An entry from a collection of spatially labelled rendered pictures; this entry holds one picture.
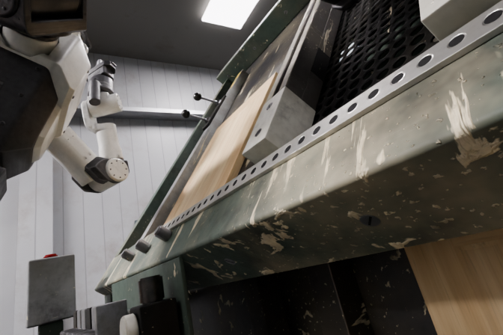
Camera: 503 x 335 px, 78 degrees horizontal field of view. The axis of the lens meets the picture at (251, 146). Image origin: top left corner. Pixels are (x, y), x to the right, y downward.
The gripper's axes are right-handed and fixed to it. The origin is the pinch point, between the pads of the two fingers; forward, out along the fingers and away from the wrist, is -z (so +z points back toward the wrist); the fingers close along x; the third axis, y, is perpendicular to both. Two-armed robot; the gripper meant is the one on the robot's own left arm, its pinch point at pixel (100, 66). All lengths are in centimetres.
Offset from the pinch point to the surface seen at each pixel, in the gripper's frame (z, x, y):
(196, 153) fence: 40, 17, -28
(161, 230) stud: 83, 23, 9
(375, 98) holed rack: 95, 65, 32
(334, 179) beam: 101, 59, 32
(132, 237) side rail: 58, -17, -30
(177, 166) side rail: 29, 0, -41
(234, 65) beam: -24, 39, -55
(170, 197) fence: 57, 7, -21
